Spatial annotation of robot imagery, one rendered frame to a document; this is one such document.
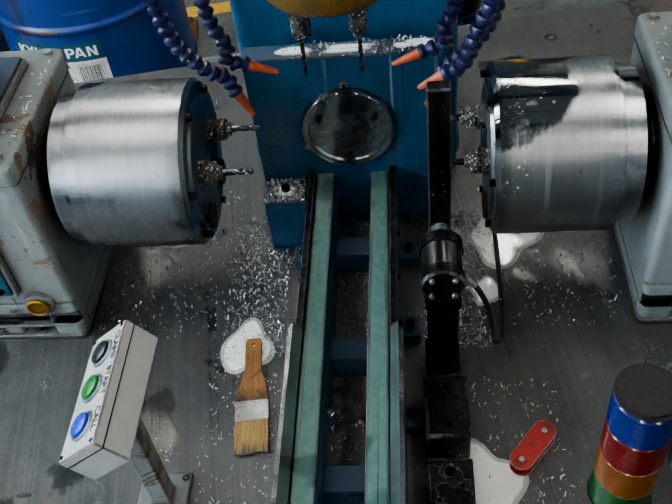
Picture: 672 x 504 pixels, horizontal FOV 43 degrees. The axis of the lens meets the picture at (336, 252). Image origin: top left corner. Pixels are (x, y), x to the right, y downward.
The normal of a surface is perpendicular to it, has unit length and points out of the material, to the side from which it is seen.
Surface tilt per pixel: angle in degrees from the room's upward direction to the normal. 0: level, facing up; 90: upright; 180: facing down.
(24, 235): 90
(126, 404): 51
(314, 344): 0
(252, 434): 2
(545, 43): 0
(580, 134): 43
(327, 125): 90
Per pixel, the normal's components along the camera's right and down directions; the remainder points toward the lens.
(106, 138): -0.11, -0.19
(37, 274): -0.04, 0.73
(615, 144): -0.09, 0.13
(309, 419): -0.10, -0.68
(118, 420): 0.71, -0.46
